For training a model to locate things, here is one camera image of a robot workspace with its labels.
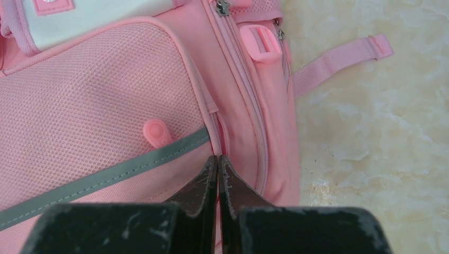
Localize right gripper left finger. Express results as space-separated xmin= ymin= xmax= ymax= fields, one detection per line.
xmin=22 ymin=156 xmax=218 ymax=253

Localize pink student backpack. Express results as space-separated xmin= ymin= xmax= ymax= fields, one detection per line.
xmin=1 ymin=1 xmax=393 ymax=253

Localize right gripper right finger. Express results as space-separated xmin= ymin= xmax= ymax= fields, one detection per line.
xmin=218 ymin=156 xmax=392 ymax=253

